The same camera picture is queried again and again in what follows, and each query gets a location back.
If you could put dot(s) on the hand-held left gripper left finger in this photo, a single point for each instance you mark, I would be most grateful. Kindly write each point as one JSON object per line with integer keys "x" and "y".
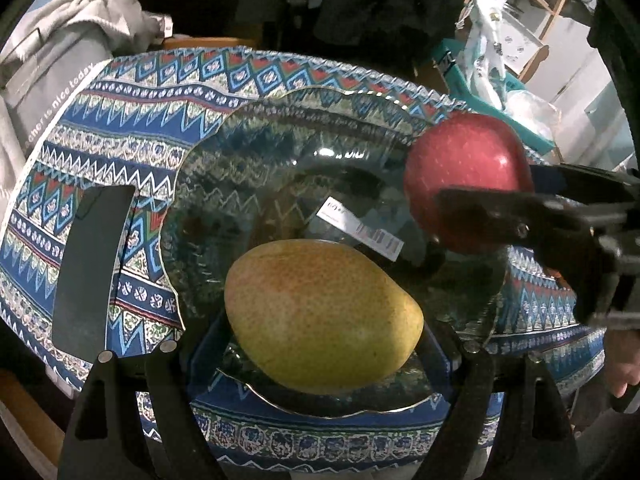
{"x": 170, "y": 377}

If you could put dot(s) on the yellow-green mango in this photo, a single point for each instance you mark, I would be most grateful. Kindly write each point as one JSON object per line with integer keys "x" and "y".
{"x": 320, "y": 315}

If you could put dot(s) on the white drawer unit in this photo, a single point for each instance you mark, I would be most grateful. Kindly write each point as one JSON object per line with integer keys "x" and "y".
{"x": 525, "y": 40}

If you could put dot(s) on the person's right hand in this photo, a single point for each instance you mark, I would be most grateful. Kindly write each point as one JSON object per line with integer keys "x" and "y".
{"x": 625, "y": 370}

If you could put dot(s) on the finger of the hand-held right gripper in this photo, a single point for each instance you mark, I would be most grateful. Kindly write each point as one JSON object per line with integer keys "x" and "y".
{"x": 575, "y": 180}
{"x": 500, "y": 210}

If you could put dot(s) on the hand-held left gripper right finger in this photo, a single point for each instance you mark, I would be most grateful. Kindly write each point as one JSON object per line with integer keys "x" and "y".
{"x": 467, "y": 375}

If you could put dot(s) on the dark hanging coats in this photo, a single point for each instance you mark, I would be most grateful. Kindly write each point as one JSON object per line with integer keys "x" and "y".
{"x": 360, "y": 5}

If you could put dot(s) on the grey printed sweatshirt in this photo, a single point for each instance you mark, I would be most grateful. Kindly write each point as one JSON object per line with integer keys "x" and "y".
{"x": 45, "y": 90}

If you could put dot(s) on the teal plastic bin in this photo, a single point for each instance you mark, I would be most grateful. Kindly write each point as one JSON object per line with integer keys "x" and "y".
{"x": 460, "y": 80}

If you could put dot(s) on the wooden drawer box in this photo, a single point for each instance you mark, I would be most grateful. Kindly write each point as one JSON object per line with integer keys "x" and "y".
{"x": 210, "y": 42}

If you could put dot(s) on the wooden shelf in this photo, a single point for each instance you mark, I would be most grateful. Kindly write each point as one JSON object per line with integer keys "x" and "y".
{"x": 560, "y": 5}

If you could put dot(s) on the blue patterned tablecloth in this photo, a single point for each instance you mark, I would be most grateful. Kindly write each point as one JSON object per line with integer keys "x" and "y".
{"x": 125, "y": 105}

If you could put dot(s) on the black rectangular pad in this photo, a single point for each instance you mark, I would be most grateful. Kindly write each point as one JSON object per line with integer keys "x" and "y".
{"x": 90, "y": 270}

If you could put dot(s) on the dark glass bowl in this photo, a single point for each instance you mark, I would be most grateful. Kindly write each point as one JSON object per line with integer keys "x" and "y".
{"x": 280, "y": 160}

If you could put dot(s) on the clear plastic bag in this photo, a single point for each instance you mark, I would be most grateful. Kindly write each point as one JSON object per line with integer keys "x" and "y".
{"x": 532, "y": 115}

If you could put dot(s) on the white printed plastic bag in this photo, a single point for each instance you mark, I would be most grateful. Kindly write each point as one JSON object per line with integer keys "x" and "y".
{"x": 487, "y": 35}

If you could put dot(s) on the red apple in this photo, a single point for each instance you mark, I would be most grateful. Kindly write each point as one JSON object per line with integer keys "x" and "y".
{"x": 460, "y": 160}

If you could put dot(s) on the pile of white grey clothes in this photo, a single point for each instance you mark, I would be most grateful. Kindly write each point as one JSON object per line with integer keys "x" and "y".
{"x": 95, "y": 15}

